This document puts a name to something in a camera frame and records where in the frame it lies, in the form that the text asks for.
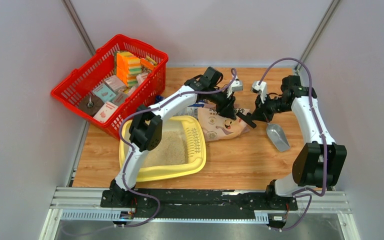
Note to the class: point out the pink cat litter bag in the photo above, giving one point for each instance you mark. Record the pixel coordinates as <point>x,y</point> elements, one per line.
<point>216,127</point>

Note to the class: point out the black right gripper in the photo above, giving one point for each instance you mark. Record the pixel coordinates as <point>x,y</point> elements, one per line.
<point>261,113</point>

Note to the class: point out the metal litter scoop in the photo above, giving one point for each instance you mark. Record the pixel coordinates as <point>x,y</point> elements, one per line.
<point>278,137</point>

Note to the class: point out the yellow plastic litter box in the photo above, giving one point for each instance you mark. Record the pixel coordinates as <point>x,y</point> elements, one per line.
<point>181,152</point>

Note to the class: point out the grey pink small box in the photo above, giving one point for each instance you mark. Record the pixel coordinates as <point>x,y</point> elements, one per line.
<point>115,84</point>

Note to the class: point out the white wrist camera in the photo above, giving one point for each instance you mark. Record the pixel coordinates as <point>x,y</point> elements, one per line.
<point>260,88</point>
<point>235,86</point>

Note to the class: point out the blue chips bag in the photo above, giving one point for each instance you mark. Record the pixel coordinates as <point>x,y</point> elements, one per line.
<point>192,111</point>

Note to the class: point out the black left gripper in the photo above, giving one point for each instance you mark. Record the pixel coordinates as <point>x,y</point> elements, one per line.
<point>226,109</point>

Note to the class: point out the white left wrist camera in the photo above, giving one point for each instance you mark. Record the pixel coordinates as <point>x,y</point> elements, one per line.
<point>235,86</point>

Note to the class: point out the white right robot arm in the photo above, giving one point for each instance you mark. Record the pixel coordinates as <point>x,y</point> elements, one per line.
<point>319,164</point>

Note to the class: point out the black bag clip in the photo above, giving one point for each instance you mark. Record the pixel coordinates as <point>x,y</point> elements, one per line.
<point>247,118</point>

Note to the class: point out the brown round disc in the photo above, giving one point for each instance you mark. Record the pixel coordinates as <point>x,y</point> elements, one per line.
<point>90,105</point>

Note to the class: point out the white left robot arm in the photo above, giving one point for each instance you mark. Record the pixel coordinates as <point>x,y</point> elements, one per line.
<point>146,124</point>

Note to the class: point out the teal small box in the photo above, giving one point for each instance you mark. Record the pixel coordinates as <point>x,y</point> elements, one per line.
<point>104,92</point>

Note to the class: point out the orange yellow sponge pack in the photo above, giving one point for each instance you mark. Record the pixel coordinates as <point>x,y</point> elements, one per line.
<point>127,67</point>

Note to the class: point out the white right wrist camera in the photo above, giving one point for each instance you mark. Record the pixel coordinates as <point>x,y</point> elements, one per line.
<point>260,88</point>

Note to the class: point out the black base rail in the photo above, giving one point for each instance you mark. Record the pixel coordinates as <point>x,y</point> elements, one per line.
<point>196,203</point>

